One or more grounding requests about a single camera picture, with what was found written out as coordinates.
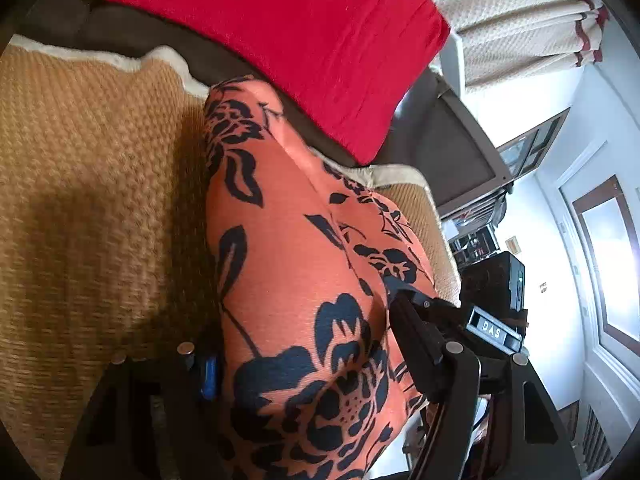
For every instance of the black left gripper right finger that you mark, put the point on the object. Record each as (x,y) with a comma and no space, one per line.
(493,417)

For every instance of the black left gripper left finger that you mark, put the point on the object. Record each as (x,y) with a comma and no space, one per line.
(153,418)

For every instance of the orange floral garment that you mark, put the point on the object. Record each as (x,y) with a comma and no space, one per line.
(314,386)

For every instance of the white framed door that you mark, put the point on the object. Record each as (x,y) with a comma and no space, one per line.
(601,194)

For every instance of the woven straw mat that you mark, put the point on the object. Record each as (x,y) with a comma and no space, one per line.
(104,251)

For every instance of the dark brown sofa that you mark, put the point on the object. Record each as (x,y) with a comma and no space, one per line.
(431,130)

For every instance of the beige dotted curtain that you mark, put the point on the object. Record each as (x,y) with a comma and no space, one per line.
(508,39)

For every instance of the red cushion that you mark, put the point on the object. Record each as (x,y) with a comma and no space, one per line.
(345,63)

